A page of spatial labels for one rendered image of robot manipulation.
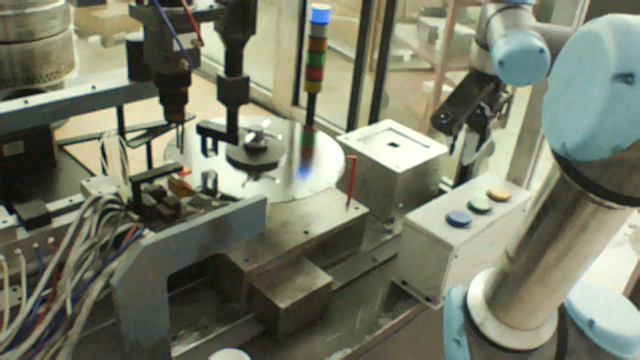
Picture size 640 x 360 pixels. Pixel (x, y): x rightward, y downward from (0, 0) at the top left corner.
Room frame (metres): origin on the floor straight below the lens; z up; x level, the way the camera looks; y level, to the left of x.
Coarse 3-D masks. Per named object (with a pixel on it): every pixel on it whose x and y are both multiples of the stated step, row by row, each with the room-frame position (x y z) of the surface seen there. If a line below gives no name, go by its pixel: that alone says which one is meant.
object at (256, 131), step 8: (240, 128) 0.92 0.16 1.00; (248, 128) 0.91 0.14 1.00; (256, 128) 0.91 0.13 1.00; (264, 128) 0.92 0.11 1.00; (248, 136) 0.88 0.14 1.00; (256, 136) 0.90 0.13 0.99; (264, 136) 0.90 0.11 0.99; (272, 136) 0.90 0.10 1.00; (280, 136) 0.90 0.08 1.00; (256, 144) 0.90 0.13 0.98
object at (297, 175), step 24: (216, 120) 1.03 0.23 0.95; (240, 120) 1.04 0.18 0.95; (264, 120) 1.06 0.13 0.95; (288, 120) 1.07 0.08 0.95; (168, 144) 0.91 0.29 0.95; (192, 144) 0.92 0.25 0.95; (288, 144) 0.96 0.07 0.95; (312, 144) 0.97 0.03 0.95; (336, 144) 0.98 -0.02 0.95; (192, 168) 0.84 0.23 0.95; (216, 168) 0.84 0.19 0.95; (240, 168) 0.85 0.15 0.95; (264, 168) 0.86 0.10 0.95; (288, 168) 0.87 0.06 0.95; (312, 168) 0.88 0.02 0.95; (336, 168) 0.89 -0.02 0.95; (216, 192) 0.77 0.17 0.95; (240, 192) 0.78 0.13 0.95; (264, 192) 0.78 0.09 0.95; (288, 192) 0.79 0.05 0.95; (312, 192) 0.80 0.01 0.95
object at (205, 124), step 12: (228, 108) 0.83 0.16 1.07; (204, 120) 0.87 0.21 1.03; (228, 120) 0.83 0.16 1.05; (204, 132) 0.85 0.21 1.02; (216, 132) 0.84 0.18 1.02; (228, 132) 0.83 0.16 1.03; (240, 132) 0.84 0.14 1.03; (204, 144) 0.84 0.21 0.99; (216, 144) 0.85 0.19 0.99; (240, 144) 0.83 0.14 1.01; (204, 156) 0.84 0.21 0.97
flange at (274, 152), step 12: (228, 144) 0.92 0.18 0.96; (252, 144) 0.90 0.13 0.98; (264, 144) 0.90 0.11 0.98; (276, 144) 0.94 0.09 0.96; (228, 156) 0.88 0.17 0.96; (240, 156) 0.88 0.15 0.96; (252, 156) 0.88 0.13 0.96; (264, 156) 0.89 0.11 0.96; (276, 156) 0.89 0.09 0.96; (252, 168) 0.86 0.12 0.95
